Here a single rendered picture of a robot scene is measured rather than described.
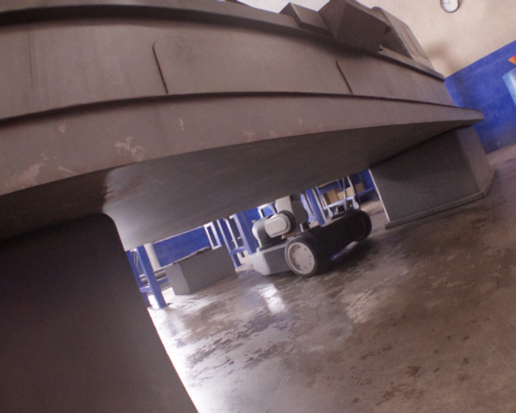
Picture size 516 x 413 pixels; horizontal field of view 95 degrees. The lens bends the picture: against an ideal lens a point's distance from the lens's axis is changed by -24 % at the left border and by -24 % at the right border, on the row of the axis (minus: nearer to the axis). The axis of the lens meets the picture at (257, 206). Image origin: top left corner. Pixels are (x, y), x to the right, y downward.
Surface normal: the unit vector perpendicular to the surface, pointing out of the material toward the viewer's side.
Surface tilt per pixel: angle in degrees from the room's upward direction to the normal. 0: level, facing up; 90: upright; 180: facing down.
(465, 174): 90
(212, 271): 90
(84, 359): 90
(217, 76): 90
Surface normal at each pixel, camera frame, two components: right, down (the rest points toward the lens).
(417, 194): -0.73, 0.25
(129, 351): 0.57, -0.29
